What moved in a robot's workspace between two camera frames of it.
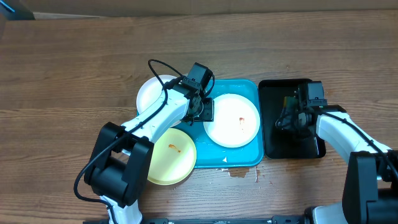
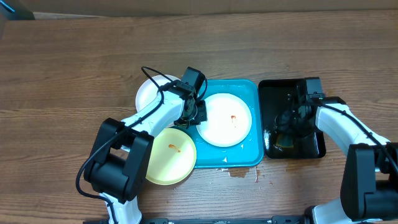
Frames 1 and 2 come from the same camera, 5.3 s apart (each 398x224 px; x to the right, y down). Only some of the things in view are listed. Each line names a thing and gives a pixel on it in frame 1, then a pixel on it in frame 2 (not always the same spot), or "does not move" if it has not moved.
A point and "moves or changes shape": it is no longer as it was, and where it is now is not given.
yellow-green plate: x=173 y=157 does not move
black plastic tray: x=278 y=144 does not move
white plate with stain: x=236 y=121 moves or changes shape
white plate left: x=149 y=91 does not move
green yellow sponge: x=290 y=102 to x=285 y=140
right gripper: x=290 y=124 does not move
